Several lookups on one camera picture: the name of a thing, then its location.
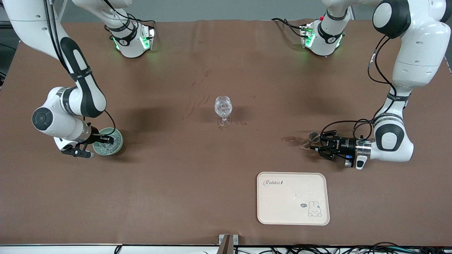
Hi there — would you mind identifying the clear ice cubes pile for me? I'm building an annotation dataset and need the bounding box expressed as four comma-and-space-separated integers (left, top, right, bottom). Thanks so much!
97, 134, 120, 154

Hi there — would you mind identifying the steel double jigger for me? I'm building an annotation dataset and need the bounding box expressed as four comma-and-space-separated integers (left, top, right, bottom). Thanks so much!
302, 132, 321, 149

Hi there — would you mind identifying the clear stemmed wine glass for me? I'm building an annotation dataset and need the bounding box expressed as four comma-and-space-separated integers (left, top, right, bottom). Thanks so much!
215, 96, 233, 127

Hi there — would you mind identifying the pale green ceramic bowl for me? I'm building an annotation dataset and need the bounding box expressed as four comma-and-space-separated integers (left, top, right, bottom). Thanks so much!
93, 127, 124, 156

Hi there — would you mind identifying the cream rabbit print tray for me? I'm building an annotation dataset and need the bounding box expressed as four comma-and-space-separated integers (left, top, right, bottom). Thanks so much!
257, 172, 330, 226

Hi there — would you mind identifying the brown table mat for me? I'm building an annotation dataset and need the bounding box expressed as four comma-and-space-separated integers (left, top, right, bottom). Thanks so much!
0, 19, 452, 246

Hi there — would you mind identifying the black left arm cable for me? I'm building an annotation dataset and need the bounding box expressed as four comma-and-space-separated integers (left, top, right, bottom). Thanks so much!
319, 35, 398, 142

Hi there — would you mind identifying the black cable bundle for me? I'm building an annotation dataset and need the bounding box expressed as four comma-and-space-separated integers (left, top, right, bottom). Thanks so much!
233, 242, 452, 254

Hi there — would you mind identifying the black base power cable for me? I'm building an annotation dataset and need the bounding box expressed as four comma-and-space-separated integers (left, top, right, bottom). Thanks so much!
132, 17, 156, 30
271, 18, 305, 38

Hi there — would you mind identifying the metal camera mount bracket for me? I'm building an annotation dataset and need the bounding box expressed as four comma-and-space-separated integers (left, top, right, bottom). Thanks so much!
219, 234, 239, 254

